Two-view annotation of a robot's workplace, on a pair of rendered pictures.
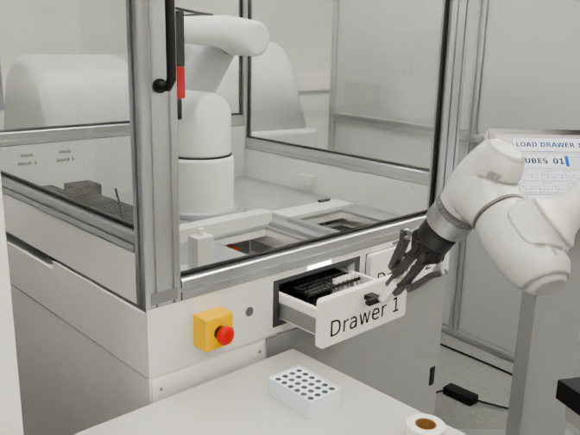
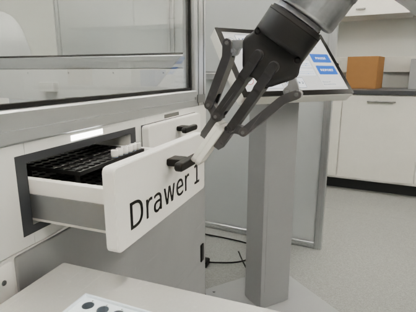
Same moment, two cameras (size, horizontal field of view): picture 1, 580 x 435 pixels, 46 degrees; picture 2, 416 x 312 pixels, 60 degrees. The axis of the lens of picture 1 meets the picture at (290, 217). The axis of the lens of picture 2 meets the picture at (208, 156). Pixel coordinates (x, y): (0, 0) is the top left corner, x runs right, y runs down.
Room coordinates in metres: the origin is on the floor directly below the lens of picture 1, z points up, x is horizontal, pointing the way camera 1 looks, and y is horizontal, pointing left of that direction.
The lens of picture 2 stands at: (0.90, 0.01, 1.04)
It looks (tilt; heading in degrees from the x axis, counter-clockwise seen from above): 13 degrees down; 334
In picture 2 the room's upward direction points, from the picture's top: straight up
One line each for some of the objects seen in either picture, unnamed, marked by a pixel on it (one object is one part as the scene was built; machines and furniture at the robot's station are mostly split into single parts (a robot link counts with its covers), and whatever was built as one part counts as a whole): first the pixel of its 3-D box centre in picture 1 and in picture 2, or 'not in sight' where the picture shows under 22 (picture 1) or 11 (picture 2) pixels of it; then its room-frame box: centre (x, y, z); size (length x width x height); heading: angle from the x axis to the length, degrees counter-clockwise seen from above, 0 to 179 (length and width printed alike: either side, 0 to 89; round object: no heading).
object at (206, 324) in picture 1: (214, 329); not in sight; (1.28, 0.15, 0.88); 0.07 x 0.05 x 0.07; 133
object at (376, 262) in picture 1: (403, 264); (175, 140); (1.73, -0.31, 0.87); 0.29 x 0.02 x 0.11; 133
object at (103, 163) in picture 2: (332, 286); (111, 160); (1.49, -0.10, 0.90); 0.18 x 0.02 x 0.01; 133
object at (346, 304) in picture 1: (363, 307); (165, 179); (1.42, -0.17, 0.87); 0.29 x 0.02 x 0.11; 133
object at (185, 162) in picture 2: (373, 298); (181, 161); (1.40, -0.19, 0.91); 0.07 x 0.04 x 0.01; 133
